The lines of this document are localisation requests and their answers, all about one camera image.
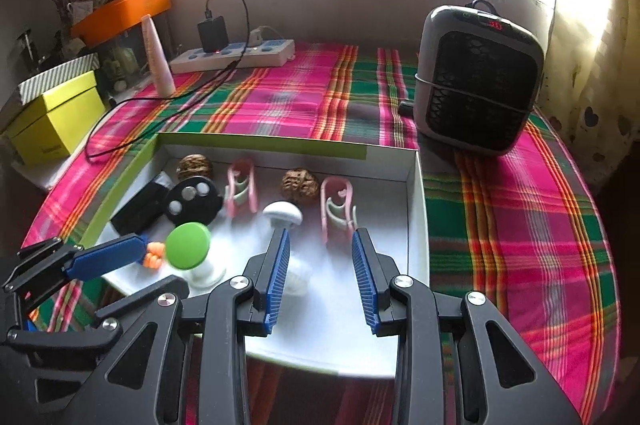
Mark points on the white mushroom knob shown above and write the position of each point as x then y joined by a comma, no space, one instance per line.
283,215

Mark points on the black rectangular flashlight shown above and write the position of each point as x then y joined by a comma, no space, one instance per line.
144,208

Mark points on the brown walnut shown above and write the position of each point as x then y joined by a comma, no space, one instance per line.
299,186
194,164

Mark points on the cream patterned curtain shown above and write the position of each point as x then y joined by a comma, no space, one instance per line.
590,92

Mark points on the grey portable heater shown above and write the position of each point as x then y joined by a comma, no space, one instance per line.
477,80

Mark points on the white and green cardboard tray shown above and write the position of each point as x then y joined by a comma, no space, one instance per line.
325,330

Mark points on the pink clip in tray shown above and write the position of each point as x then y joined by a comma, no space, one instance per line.
241,188

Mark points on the blue corded orange earplugs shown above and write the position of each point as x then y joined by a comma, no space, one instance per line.
154,256

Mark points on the left brown walnut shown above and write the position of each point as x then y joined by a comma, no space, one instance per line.
194,164

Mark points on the white ribbed round cap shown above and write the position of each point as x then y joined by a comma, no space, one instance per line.
298,277

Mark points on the striped white box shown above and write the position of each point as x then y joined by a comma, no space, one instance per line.
42,82

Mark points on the right brown walnut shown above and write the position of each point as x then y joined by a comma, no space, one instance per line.
299,186

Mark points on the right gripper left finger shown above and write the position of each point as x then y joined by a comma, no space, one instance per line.
157,363

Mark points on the black round button remote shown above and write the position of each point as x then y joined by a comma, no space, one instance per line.
193,200

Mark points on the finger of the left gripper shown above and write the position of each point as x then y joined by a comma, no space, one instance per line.
45,267
104,336

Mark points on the green cap white knob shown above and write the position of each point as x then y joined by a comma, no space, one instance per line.
187,249

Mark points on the white power strip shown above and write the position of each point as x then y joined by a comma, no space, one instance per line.
269,54

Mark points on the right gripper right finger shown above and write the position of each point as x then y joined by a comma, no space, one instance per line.
498,379

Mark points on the pink white clip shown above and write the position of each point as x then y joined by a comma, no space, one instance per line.
336,207

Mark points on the orange storage box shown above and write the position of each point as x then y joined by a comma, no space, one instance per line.
114,18

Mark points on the black charger adapter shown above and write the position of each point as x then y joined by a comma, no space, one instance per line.
213,34

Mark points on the yellow cardboard box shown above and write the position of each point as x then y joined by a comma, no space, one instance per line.
52,126

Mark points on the pink cosmetic tube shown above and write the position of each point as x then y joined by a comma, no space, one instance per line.
158,65

